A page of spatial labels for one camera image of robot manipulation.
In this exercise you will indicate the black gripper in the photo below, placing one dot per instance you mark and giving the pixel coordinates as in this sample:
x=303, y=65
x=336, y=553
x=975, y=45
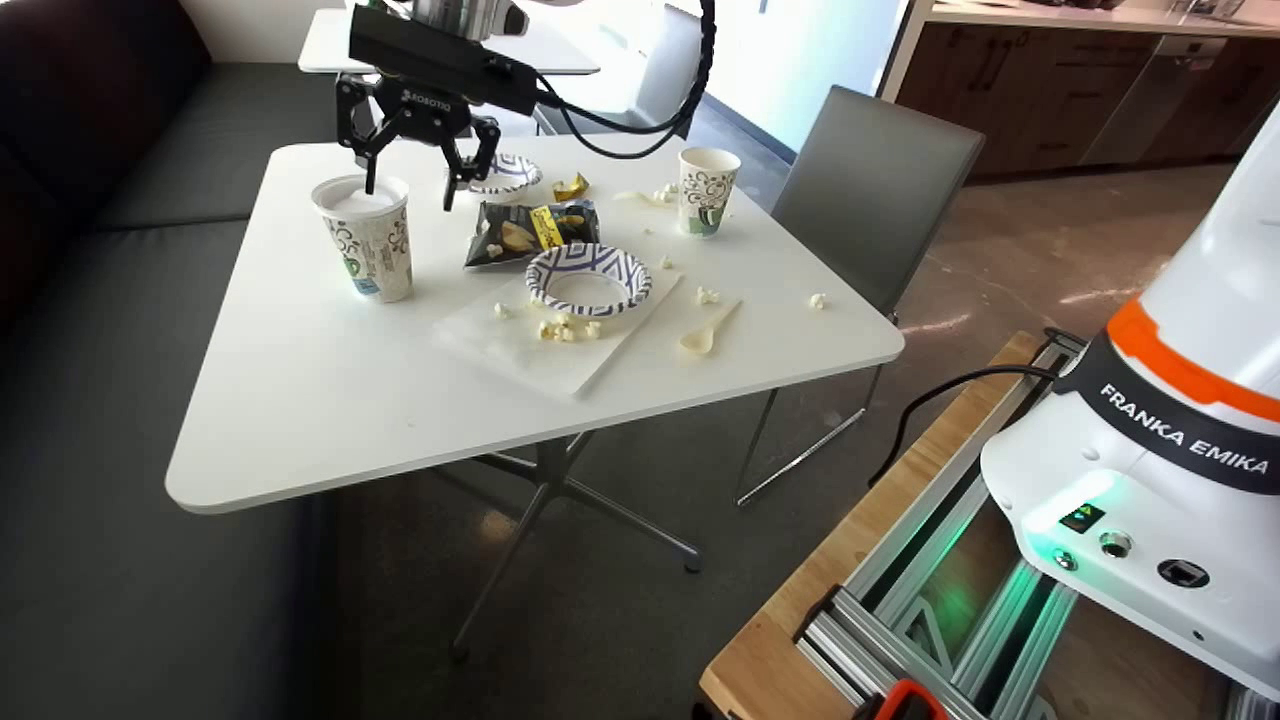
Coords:
x=418, y=109

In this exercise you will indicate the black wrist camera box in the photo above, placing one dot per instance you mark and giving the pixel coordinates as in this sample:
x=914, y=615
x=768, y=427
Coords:
x=440, y=63

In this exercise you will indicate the white cutting board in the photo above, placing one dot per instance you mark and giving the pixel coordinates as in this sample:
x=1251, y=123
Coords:
x=586, y=355

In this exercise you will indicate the yellow food strip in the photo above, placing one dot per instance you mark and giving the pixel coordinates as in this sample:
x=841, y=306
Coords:
x=544, y=231

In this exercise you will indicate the small white table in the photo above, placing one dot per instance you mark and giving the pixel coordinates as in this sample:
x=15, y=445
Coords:
x=562, y=50

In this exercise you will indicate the large blue patterned bowl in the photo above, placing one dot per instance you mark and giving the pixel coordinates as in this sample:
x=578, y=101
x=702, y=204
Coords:
x=586, y=283

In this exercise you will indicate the pale yellow food crumbs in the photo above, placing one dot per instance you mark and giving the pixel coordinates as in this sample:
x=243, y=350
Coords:
x=567, y=330

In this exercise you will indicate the small patterned paper cup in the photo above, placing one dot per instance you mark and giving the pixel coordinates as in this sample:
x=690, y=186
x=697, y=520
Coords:
x=708, y=186

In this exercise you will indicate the small yellow food piece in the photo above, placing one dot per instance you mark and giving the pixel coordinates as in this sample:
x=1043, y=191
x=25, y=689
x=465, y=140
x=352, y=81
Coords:
x=571, y=191

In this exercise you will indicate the white plastic spoon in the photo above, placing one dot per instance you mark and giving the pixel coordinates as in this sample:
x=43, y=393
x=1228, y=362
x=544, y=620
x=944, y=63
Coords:
x=704, y=332

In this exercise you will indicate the grey chair with metal legs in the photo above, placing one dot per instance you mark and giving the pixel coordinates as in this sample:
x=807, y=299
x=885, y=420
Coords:
x=864, y=186

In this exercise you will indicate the small blue patterned bowl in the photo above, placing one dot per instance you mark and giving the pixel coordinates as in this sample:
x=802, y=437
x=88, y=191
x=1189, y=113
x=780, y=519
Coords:
x=513, y=172

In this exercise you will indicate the wooden workbench top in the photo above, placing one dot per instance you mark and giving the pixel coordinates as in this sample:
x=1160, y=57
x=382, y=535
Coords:
x=787, y=643

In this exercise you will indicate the dark upholstered bench sofa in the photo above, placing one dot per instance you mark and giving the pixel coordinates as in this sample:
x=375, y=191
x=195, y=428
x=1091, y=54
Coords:
x=95, y=403

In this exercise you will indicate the large white square table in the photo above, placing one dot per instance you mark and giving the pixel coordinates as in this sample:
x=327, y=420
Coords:
x=375, y=384

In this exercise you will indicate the white food crumb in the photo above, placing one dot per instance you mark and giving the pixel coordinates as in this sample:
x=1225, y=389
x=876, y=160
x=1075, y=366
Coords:
x=816, y=300

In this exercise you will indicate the black food tray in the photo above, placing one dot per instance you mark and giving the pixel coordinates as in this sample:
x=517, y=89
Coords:
x=498, y=242

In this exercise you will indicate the tall patterned paper cup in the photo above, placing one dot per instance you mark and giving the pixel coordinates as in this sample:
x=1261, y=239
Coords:
x=377, y=258

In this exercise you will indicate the aluminium profile frame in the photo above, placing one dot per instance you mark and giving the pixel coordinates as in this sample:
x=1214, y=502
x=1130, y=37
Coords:
x=920, y=587

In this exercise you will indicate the brown wooden counter cabinet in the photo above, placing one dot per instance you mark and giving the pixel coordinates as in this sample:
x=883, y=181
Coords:
x=1065, y=94

